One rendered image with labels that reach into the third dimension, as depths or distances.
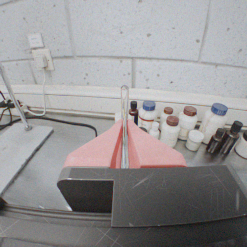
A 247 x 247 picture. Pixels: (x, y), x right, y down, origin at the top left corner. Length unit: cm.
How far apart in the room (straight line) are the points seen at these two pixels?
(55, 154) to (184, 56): 52
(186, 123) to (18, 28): 72
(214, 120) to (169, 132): 15
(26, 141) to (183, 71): 60
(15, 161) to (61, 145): 15
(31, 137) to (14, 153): 8
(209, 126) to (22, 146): 62
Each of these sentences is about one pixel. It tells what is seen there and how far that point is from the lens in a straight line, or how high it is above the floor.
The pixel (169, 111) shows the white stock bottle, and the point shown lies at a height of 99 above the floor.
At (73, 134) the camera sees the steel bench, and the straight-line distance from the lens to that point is 53.
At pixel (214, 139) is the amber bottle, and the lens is 48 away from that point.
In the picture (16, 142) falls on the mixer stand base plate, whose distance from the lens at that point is 59.
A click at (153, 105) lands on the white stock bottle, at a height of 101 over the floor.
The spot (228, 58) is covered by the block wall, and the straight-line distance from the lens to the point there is 58.
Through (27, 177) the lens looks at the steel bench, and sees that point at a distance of 47.
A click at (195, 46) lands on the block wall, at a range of 54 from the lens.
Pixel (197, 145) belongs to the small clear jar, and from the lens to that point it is 47.
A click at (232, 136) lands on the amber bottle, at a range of 49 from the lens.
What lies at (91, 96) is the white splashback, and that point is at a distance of 57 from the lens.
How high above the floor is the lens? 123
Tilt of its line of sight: 37 degrees down
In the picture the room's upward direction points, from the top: 1 degrees counter-clockwise
